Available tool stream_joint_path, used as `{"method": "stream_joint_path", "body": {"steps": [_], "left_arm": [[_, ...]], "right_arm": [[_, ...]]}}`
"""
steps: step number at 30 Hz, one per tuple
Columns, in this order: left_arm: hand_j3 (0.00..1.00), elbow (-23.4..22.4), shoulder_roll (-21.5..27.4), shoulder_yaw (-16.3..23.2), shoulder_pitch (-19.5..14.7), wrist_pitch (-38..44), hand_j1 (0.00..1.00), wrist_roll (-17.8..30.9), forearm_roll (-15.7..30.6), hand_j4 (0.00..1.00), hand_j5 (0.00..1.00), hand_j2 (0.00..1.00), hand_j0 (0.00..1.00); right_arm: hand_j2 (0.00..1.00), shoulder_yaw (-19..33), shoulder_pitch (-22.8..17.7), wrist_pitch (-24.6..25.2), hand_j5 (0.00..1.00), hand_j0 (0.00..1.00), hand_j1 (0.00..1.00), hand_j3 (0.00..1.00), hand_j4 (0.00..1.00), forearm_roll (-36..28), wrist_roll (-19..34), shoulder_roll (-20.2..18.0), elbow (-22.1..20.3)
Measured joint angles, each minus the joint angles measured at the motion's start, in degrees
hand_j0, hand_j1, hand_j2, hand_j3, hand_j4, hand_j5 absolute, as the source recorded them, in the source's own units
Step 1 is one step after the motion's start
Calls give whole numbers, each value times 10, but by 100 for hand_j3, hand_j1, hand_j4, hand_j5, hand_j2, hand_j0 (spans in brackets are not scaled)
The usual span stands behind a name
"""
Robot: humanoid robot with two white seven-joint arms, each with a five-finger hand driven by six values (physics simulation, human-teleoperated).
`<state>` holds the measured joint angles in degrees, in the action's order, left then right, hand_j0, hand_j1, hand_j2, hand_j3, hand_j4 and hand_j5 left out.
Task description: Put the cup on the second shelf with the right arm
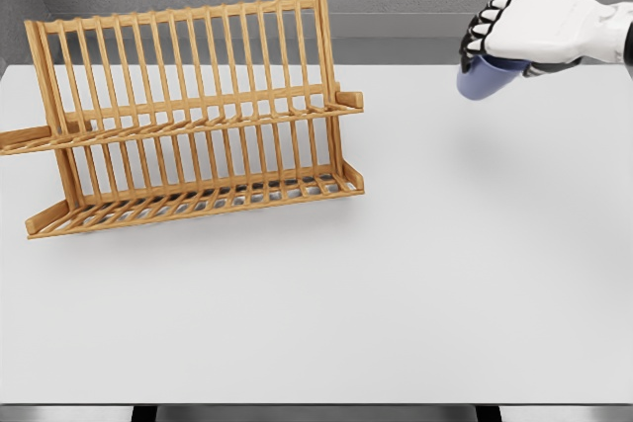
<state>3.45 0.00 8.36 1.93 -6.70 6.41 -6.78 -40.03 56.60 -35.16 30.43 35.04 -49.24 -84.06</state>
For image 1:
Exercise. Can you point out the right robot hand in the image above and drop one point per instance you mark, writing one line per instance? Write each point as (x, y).
(536, 26)

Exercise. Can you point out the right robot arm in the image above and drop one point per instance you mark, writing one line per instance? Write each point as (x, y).
(618, 34)

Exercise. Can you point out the blue cup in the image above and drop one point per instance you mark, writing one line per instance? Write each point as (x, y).
(479, 81)

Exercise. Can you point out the wooden dish rack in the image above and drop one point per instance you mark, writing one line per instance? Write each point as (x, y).
(188, 115)

